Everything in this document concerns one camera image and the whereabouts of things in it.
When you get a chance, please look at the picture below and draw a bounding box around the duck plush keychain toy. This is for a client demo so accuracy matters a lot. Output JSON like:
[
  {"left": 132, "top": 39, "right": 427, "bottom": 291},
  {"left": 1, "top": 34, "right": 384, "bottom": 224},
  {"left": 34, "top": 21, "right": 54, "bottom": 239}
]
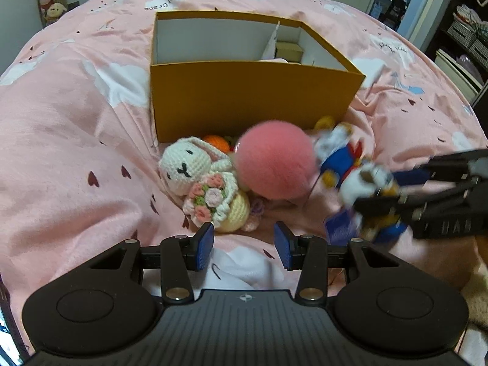
[{"left": 314, "top": 117, "right": 407, "bottom": 246}]

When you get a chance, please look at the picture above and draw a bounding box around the white crochet bunny doll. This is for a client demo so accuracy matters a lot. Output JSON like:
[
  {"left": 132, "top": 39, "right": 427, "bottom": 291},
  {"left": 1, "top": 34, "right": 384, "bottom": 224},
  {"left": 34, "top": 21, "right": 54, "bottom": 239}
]
[{"left": 159, "top": 137, "right": 251, "bottom": 233}]

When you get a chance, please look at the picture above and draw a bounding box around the pink fluffy pompom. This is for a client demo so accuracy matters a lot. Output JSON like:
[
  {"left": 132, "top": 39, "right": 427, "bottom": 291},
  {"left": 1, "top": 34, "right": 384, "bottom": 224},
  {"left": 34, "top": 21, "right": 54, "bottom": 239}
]
[{"left": 233, "top": 121, "right": 318, "bottom": 200}]

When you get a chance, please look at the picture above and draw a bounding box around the orange crochet carrot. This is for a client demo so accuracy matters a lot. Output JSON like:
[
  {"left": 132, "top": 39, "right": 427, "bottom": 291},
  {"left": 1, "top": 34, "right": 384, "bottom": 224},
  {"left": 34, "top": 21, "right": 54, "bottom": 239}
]
[{"left": 202, "top": 135, "right": 233, "bottom": 154}]

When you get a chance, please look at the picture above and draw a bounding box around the small tan cardboard box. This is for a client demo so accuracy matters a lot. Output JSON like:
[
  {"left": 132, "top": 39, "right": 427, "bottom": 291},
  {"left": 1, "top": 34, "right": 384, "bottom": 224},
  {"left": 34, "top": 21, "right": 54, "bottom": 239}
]
[{"left": 274, "top": 41, "right": 303, "bottom": 64}]

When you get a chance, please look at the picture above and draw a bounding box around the pink padded pouch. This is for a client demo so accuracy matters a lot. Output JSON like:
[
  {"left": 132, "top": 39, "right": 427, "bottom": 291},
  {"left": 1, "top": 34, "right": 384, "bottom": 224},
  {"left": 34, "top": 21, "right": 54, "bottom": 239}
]
[{"left": 259, "top": 58, "right": 288, "bottom": 64}]

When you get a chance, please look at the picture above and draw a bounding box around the white lotion tube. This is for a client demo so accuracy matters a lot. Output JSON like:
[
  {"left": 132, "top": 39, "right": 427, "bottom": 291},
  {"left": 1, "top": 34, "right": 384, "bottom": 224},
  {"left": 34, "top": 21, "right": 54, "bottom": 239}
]
[{"left": 260, "top": 22, "right": 280, "bottom": 60}]

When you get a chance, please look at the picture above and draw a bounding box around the pink cloud-print duvet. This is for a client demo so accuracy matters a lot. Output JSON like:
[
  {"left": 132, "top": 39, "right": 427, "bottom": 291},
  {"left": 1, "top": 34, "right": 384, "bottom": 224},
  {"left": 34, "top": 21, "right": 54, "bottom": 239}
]
[{"left": 0, "top": 0, "right": 488, "bottom": 366}]

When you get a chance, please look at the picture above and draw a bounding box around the dark shelf with baskets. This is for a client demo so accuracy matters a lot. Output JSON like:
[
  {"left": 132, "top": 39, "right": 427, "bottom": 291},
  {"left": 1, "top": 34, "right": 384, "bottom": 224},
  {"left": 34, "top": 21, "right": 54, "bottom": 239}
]
[{"left": 426, "top": 0, "right": 487, "bottom": 102}]

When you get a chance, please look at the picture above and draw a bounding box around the orange cardboard storage box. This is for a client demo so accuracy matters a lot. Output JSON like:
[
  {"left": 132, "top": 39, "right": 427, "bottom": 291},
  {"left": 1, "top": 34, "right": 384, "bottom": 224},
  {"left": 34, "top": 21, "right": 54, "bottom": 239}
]
[{"left": 150, "top": 11, "right": 365, "bottom": 143}]

